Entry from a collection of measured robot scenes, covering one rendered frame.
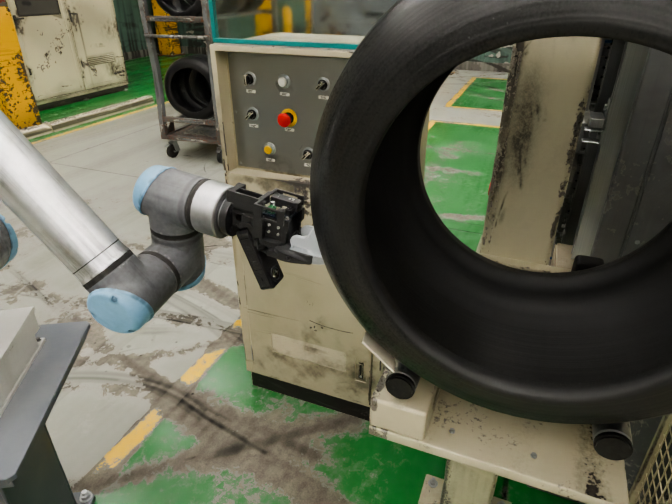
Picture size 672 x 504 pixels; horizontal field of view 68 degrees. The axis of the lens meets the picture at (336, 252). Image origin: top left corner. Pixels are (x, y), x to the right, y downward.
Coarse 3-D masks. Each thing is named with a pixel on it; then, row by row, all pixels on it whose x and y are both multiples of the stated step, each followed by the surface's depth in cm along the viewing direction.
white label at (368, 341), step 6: (366, 336) 70; (366, 342) 68; (372, 342) 69; (372, 348) 68; (378, 348) 69; (378, 354) 68; (384, 354) 69; (384, 360) 68; (390, 360) 69; (390, 366) 68
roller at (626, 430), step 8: (592, 424) 66; (600, 424) 64; (608, 424) 64; (616, 424) 63; (624, 424) 64; (592, 432) 65; (600, 432) 63; (608, 432) 62; (616, 432) 62; (624, 432) 62; (600, 440) 63; (608, 440) 62; (616, 440) 62; (624, 440) 62; (600, 448) 63; (608, 448) 63; (616, 448) 62; (624, 448) 62; (632, 448) 62; (608, 456) 63; (616, 456) 63; (624, 456) 62
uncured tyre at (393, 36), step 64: (448, 0) 46; (512, 0) 43; (576, 0) 41; (640, 0) 40; (384, 64) 50; (448, 64) 47; (320, 128) 59; (384, 128) 52; (320, 192) 60; (384, 192) 84; (384, 256) 82; (448, 256) 87; (640, 256) 75; (384, 320) 64; (448, 320) 82; (512, 320) 84; (576, 320) 80; (640, 320) 74; (448, 384) 65; (512, 384) 62; (576, 384) 60; (640, 384) 54
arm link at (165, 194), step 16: (144, 176) 82; (160, 176) 81; (176, 176) 81; (192, 176) 82; (144, 192) 81; (160, 192) 80; (176, 192) 79; (192, 192) 79; (144, 208) 83; (160, 208) 81; (176, 208) 80; (160, 224) 83; (176, 224) 83
